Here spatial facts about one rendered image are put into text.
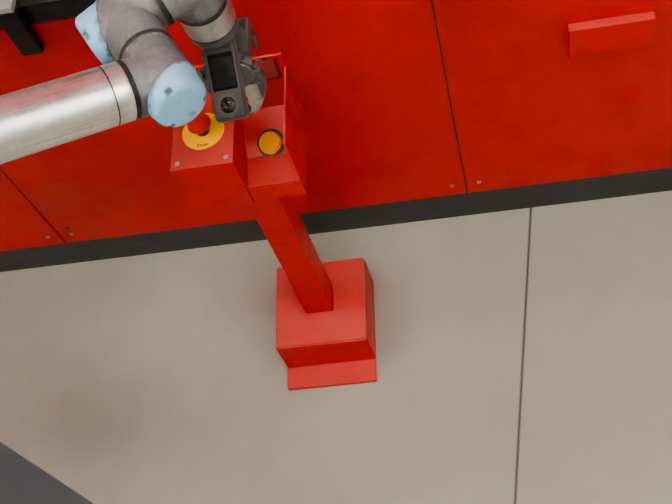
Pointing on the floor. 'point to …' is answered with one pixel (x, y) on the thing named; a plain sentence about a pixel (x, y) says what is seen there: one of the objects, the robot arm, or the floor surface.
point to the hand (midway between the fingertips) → (251, 111)
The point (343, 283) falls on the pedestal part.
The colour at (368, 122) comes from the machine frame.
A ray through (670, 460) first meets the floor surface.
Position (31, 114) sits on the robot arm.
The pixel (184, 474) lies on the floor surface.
